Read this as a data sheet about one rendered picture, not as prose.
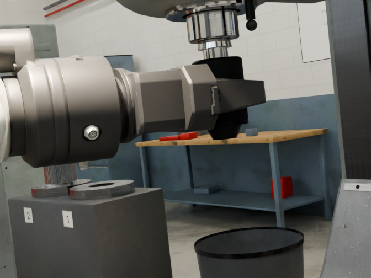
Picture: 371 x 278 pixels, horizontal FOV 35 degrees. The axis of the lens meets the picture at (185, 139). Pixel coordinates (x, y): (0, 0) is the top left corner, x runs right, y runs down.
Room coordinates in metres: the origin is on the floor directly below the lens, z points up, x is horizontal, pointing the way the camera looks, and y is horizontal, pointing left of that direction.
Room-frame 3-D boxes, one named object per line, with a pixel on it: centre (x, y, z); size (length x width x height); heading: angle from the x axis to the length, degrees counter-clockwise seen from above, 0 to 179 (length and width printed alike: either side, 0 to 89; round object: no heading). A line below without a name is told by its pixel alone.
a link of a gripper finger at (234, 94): (0.52, -0.05, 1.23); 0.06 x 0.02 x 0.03; 113
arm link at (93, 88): (0.52, 0.05, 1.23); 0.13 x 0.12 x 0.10; 23
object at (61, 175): (0.89, 0.19, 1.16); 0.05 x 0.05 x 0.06
